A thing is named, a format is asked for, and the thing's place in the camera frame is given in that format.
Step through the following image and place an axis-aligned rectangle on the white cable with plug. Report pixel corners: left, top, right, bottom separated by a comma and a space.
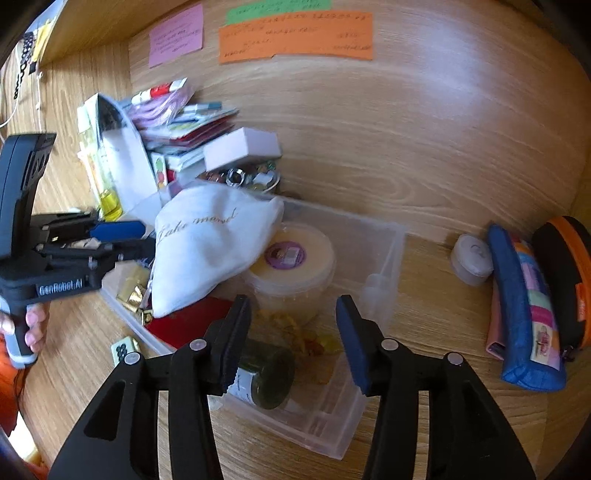
0, 71, 44, 130

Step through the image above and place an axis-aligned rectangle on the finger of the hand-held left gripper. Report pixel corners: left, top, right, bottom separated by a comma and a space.
99, 237, 158, 265
90, 220, 147, 244

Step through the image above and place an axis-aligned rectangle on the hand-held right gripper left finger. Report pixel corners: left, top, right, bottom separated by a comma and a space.
48, 295, 252, 480

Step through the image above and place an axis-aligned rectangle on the pile of metal trinkets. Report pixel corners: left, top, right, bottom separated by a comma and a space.
203, 161, 281, 193

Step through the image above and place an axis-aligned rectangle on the orange sticky note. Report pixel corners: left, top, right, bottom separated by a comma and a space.
218, 16, 375, 64

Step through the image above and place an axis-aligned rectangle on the small white round container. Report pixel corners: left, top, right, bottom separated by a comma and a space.
450, 233, 495, 288

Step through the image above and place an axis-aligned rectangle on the white cloth drawstring bag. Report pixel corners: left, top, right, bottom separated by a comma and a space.
150, 187, 285, 319

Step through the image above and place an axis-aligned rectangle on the green sticky note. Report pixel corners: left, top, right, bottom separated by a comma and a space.
225, 0, 333, 27

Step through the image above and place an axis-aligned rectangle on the person's left hand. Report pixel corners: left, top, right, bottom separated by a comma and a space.
0, 305, 50, 355

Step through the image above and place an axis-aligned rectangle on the dark green glass bottle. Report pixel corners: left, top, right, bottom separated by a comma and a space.
226, 339, 296, 410

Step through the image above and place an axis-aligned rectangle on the yellow crinkled wrapper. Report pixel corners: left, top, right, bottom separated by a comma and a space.
259, 309, 343, 384

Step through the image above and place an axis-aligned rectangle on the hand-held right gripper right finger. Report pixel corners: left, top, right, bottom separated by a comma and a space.
335, 295, 539, 480

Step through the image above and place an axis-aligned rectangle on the white rectangular box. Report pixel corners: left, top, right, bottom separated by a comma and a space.
203, 127, 281, 172

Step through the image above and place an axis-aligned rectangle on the white paper sheet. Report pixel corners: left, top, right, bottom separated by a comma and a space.
95, 92, 160, 214

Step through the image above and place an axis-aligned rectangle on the fruit sticker sheet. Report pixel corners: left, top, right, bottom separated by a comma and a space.
151, 152, 170, 190

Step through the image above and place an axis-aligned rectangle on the yellow liquid bottle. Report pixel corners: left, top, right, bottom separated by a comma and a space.
78, 129, 124, 221

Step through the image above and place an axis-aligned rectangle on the black and white patterned strip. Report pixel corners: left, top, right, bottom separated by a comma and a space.
11, 31, 38, 100

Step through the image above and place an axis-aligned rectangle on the pink pouch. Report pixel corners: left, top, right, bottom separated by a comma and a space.
486, 277, 507, 360

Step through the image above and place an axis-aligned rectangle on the red velvet pouch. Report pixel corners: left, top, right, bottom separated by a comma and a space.
147, 295, 236, 352

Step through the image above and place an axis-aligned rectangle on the gold foil item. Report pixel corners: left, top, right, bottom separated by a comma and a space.
115, 274, 156, 325

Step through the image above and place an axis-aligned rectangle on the clear plastic storage box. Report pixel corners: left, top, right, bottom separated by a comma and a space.
99, 182, 408, 460

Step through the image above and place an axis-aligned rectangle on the wooden desktop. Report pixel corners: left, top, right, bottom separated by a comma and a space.
0, 55, 591, 480

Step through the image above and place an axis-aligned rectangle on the pale round lidded jar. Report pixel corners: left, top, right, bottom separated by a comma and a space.
245, 222, 336, 320

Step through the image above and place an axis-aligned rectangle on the orange and black zip case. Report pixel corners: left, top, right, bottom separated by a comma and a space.
531, 216, 591, 352

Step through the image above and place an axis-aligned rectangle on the pink sticky note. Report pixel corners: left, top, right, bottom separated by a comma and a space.
148, 4, 205, 69

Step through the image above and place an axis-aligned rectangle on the pile of colourful packets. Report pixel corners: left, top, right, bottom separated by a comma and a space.
129, 78, 241, 160

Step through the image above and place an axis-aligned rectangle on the small white dotted tile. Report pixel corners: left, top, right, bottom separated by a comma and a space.
111, 338, 140, 366

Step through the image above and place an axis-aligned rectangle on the blue patchwork pencil case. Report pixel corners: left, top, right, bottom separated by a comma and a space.
485, 224, 568, 396

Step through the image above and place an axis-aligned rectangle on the person's left forearm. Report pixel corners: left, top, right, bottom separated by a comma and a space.
0, 342, 25, 437

